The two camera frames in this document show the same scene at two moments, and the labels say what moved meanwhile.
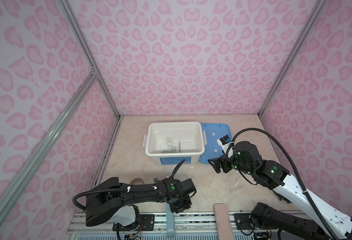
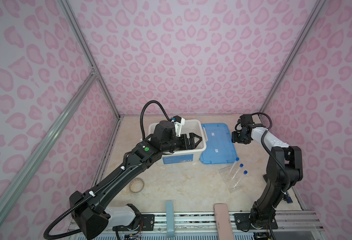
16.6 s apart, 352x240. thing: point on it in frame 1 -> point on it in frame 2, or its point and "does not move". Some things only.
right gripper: x=223 y=160 -> x=234 y=138
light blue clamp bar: x=170 y=221 does not move
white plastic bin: x=169 y=143 does not move
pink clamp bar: x=224 y=228 does not move
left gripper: x=177 y=208 -> x=192 y=145
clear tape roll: x=137 y=181 does not move
